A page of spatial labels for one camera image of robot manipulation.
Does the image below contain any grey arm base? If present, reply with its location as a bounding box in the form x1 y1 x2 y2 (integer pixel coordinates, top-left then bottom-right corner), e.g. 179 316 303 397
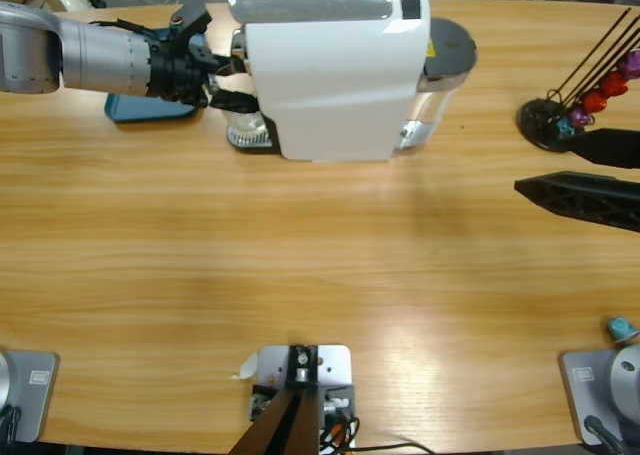
0 349 60 444
558 343 640 446

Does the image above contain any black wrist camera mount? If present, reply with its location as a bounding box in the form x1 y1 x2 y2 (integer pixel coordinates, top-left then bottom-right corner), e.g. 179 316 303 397
168 2 212 41

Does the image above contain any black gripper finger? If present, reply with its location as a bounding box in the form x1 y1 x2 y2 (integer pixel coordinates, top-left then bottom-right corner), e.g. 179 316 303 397
564 128 640 170
513 172 640 234

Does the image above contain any clear water tank dark lid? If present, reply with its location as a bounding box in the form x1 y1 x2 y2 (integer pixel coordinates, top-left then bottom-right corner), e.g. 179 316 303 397
392 17 479 154

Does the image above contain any red coffee capsule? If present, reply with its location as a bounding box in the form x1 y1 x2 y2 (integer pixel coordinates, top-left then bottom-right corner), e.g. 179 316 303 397
599 72 629 98
582 89 609 115

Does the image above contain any dark brown mount post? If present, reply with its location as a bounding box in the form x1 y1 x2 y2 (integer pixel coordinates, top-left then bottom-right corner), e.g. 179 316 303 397
230 344 321 455

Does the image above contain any black mount cable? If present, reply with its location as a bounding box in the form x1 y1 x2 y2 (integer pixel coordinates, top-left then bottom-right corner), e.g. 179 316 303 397
318 415 436 455

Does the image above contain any clear glass cup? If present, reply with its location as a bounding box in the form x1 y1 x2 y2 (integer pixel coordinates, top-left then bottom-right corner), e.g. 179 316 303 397
224 69 274 149

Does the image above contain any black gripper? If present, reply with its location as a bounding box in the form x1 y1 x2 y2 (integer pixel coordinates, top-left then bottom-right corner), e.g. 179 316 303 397
148 37 261 116

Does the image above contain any white capsule coffee machine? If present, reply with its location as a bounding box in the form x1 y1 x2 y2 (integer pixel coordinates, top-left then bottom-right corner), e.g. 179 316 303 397
227 0 432 165

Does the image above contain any teal plastic tray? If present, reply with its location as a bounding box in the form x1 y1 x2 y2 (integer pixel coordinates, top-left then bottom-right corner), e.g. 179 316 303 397
103 27 201 126

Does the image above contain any black base cable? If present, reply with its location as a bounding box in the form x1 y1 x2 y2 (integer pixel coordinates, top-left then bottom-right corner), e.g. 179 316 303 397
583 414 626 455
0 404 22 444

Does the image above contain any white mount block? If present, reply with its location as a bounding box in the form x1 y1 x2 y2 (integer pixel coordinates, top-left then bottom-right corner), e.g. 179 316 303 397
249 343 357 451

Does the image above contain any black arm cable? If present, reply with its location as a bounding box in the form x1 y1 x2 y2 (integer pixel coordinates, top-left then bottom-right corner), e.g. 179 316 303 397
89 18 161 44

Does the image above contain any white paper tag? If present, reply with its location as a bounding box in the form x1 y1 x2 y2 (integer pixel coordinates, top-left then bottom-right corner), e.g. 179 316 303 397
229 352 260 381

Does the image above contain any black capsule stand with rods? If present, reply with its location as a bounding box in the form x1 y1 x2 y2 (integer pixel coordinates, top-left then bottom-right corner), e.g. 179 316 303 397
518 7 640 154

